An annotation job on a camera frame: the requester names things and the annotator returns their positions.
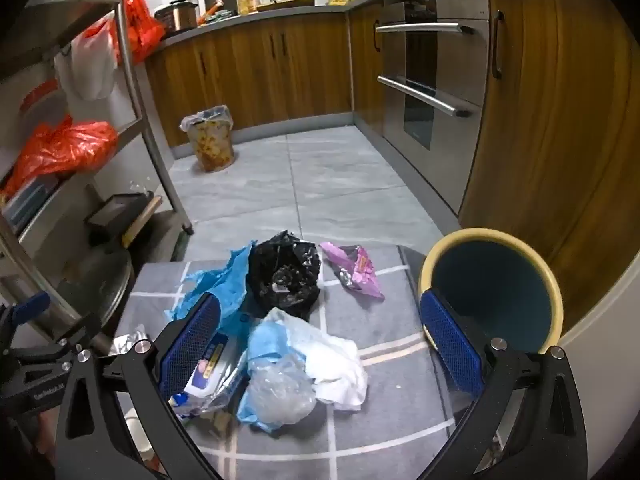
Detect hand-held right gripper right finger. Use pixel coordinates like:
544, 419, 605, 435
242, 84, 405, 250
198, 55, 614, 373
419, 287, 588, 480

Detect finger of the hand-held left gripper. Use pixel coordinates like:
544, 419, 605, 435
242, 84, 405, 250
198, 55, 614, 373
7, 291, 52, 325
15, 311, 103, 361

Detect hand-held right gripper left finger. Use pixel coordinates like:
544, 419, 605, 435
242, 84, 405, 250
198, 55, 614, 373
54, 292, 231, 480

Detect silver foil wrapper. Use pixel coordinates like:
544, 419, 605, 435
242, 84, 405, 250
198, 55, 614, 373
112, 324, 151, 357

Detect torn blue plastic bag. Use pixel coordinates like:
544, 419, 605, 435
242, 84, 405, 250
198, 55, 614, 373
165, 245, 262, 337

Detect light blue face mask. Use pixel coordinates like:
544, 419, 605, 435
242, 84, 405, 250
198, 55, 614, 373
236, 320, 321, 434

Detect yellow-rimmed blue bin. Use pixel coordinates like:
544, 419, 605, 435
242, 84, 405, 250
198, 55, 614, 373
417, 227, 565, 403

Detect clear plastic bag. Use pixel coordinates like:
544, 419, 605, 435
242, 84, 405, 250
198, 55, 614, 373
247, 357, 319, 424

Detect black plastic bag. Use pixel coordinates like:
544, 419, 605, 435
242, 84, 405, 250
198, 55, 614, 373
246, 230, 322, 322

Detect white paper tissue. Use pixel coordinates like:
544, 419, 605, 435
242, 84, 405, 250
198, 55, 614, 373
267, 307, 369, 412

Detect pink snack wrapper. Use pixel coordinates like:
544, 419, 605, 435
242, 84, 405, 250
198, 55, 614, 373
319, 241, 386, 303

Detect round grey pot lid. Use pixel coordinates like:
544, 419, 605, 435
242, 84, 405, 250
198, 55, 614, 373
54, 249, 134, 322

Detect grey checked mat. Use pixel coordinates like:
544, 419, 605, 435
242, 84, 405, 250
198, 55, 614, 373
112, 242, 483, 480

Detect blue plastic container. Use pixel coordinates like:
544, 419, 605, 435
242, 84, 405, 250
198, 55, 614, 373
4, 175, 60, 232

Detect black box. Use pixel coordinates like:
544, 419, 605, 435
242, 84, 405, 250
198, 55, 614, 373
83, 193, 152, 242

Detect crumpled red plastic bag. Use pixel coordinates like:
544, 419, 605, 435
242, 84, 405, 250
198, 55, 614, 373
2, 115, 120, 197

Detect patterned bin with plastic liner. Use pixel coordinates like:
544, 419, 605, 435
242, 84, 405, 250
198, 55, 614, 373
180, 104, 236, 174

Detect metal shelf rack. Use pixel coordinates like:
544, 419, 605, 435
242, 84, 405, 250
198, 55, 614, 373
0, 0, 196, 343

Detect wooden tall cabinet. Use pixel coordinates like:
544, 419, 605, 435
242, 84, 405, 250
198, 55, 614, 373
457, 0, 640, 333

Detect white plastic bag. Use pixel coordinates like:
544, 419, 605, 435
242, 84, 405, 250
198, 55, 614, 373
53, 12, 119, 101

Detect stainless steel oven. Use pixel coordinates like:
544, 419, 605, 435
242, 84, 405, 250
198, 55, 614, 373
374, 0, 492, 217

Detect wooden base cabinets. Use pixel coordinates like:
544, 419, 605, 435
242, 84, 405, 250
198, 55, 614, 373
145, 2, 386, 150

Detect hanging red plastic bag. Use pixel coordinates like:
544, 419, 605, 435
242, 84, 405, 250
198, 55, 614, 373
114, 0, 167, 64

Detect orange food item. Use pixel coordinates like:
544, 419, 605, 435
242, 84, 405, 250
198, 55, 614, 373
197, 0, 227, 27

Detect grey kitchen countertop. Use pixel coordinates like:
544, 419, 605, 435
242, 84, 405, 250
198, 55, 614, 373
160, 0, 603, 47

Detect wooden cutting board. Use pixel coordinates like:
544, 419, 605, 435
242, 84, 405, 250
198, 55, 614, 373
257, 0, 316, 14

